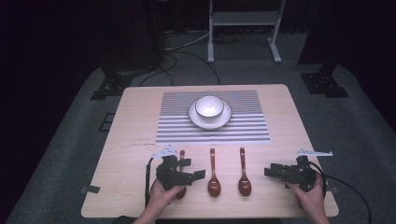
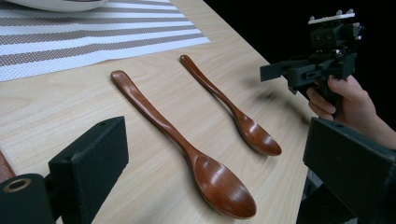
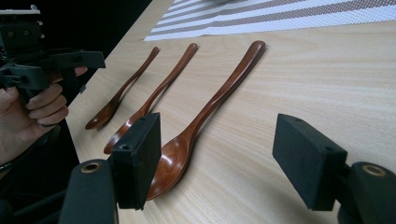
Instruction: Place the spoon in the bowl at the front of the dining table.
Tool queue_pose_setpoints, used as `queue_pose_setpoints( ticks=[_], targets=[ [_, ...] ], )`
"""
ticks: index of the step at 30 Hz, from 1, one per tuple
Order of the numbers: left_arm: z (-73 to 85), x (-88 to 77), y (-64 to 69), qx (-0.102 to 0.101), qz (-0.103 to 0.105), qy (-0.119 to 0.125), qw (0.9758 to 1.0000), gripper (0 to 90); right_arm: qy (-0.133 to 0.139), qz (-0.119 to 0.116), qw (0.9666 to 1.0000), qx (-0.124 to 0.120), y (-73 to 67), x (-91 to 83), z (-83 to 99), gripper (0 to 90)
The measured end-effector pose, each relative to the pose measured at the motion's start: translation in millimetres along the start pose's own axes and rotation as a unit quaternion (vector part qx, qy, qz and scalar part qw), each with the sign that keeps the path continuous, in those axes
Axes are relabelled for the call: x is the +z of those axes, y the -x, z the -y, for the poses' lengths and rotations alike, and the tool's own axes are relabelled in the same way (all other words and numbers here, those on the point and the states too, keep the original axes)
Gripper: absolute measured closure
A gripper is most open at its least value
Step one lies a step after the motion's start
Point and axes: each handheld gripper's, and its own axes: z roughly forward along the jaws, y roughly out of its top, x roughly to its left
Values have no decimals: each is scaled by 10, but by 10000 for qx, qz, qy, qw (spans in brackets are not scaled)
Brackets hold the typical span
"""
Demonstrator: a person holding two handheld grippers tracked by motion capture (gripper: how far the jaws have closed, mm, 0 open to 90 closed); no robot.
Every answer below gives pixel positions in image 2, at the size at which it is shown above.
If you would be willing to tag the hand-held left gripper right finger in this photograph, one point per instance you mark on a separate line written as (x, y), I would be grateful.
(351, 165)

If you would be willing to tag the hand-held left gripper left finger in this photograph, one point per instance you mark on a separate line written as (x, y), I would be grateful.
(90, 158)

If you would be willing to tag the small brown wooden spoon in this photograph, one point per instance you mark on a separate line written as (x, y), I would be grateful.
(255, 132)

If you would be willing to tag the large brown wooden spoon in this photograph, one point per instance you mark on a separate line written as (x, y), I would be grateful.
(214, 180)

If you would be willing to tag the brown wooden utensil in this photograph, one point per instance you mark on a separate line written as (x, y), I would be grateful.
(4, 169)

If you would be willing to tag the striped woven placemat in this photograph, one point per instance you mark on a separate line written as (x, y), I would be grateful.
(87, 40)

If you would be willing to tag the white bowl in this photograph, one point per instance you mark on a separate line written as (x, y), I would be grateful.
(59, 4)

